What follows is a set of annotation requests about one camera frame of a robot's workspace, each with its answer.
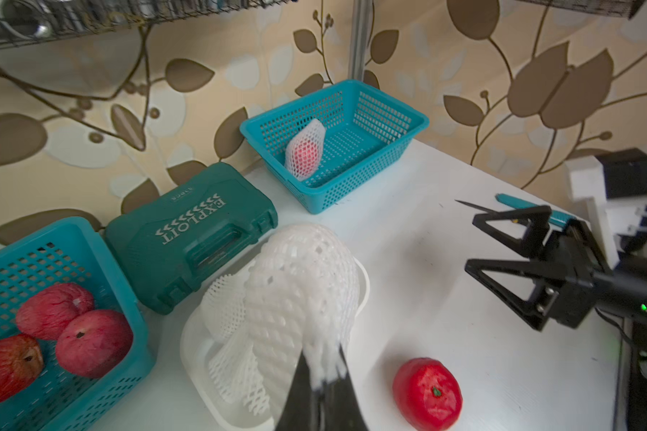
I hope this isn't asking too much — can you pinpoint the black wire basket right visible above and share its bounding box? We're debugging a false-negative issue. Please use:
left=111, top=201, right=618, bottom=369
left=523, top=0, right=646, bottom=20

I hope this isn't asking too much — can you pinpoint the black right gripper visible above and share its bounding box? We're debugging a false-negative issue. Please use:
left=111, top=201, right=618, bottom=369
left=465, top=206, right=647, bottom=332

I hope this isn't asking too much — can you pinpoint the teal right plastic basket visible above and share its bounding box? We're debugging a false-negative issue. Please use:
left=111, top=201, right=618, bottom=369
left=240, top=80, right=430, bottom=215

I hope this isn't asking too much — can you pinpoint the black wire basket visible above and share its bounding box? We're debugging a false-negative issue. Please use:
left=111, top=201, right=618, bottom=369
left=523, top=0, right=646, bottom=20
left=0, top=0, right=281, bottom=50

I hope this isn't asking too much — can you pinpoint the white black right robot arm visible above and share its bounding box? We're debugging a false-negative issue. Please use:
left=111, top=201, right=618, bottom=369
left=465, top=206, right=647, bottom=429

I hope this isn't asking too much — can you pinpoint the teal left plastic basket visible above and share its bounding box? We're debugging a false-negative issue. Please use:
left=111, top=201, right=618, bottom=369
left=0, top=217, right=156, bottom=430

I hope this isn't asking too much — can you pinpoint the green plastic tool case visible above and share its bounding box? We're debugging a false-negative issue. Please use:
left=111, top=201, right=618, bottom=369
left=104, top=163, right=278, bottom=314

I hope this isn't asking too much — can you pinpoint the black wire basket back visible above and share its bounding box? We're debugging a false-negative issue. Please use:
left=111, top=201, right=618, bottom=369
left=0, top=0, right=281, bottom=50

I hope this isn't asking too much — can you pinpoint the white foam net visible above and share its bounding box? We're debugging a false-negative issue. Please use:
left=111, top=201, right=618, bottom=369
left=244, top=224, right=359, bottom=420
left=199, top=272, right=248, bottom=344
left=208, top=332, right=270, bottom=416

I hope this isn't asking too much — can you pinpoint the black yellow screwdriver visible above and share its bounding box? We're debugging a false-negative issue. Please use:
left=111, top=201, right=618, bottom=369
left=455, top=199, right=524, bottom=226

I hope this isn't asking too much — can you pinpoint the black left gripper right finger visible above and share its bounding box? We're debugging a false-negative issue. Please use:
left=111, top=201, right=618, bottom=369
left=323, top=345, right=368, bottom=431

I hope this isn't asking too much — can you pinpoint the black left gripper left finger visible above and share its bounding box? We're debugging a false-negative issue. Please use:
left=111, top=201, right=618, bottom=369
left=274, top=353, right=324, bottom=431

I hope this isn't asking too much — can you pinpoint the red apple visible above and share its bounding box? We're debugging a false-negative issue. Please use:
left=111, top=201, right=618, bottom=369
left=56, top=310, right=134, bottom=379
left=15, top=283, right=95, bottom=340

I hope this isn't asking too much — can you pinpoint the teal flat tool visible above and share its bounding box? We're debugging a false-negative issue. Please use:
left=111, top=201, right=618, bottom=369
left=494, top=193, right=575, bottom=230

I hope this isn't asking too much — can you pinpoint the teal plastic basket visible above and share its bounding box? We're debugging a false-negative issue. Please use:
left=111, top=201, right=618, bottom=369
left=240, top=80, right=430, bottom=215
left=0, top=217, right=156, bottom=430

